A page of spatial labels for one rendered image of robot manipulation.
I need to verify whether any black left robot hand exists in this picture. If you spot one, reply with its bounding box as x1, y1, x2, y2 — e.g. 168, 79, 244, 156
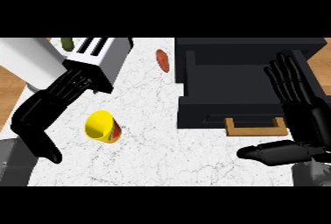
9, 67, 95, 165

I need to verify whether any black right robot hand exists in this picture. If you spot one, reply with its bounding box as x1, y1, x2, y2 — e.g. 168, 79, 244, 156
235, 52, 331, 167

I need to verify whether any yellow cup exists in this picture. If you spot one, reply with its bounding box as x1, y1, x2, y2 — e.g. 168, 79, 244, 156
83, 109, 125, 144

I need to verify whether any white cylindrical appliance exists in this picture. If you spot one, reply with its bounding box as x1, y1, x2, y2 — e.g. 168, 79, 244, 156
0, 37, 68, 92

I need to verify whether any green vegetable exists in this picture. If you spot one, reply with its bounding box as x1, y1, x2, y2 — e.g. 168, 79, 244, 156
60, 37, 77, 53

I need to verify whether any silver toaster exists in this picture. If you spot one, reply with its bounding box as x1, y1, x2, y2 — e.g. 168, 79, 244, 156
63, 37, 135, 95

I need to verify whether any dark grey cabinet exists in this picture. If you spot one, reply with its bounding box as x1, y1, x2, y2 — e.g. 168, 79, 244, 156
173, 37, 330, 98

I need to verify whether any orange-red sausage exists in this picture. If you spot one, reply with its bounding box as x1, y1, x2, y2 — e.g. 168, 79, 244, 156
156, 48, 172, 74

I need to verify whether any dark grey drawer, wooden handle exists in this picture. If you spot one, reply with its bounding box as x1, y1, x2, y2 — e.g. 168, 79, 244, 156
176, 50, 324, 137

